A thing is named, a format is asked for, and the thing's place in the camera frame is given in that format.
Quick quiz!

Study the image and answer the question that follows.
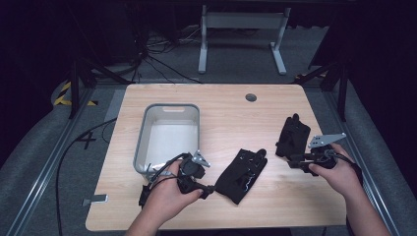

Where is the hand-held gripper cable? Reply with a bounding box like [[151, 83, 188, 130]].
[[326, 148, 364, 186], [138, 152, 193, 208]]

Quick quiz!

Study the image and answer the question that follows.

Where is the black metal stand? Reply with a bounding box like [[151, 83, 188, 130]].
[[68, 58, 133, 120], [292, 61, 349, 123]]

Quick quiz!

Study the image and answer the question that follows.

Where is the long black floor cable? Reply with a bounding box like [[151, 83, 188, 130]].
[[54, 117, 118, 236]]

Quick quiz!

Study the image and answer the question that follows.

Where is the yellow black hazard tape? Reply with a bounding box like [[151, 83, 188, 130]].
[[53, 81, 99, 107]]

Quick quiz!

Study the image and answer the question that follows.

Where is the white metal desk frame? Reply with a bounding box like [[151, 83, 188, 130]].
[[198, 4, 292, 76]]

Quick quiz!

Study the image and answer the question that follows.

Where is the black glove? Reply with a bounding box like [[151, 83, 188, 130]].
[[274, 113, 312, 161], [214, 147, 268, 206]]

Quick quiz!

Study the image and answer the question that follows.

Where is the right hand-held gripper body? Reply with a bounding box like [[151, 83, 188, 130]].
[[299, 132, 347, 174]]

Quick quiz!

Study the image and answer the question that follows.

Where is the grey tape strip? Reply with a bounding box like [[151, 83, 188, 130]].
[[81, 194, 109, 207]]

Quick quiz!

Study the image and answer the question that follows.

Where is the aluminium floor rail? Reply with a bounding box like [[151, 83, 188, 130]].
[[5, 88, 96, 236], [322, 90, 401, 236]]

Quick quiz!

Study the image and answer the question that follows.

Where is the right hand-held gripper cable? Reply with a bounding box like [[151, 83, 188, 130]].
[[326, 148, 364, 186]]

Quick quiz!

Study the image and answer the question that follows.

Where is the left hand-held gripper cable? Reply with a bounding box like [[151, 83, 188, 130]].
[[138, 152, 193, 208]]

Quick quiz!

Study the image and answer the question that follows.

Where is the grey plastic bin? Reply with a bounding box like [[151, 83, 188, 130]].
[[132, 103, 202, 182]]

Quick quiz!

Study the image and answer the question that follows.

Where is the person's right hand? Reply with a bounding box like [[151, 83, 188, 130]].
[[308, 143, 363, 200]]

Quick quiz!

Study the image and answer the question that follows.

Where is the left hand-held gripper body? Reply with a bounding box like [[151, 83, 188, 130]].
[[177, 149, 211, 195]]

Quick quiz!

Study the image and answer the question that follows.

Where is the person's left hand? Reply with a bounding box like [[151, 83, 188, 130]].
[[142, 160, 205, 228]]

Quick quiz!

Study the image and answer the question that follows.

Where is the bundle of floor cables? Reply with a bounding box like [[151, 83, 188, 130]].
[[130, 25, 204, 85]]

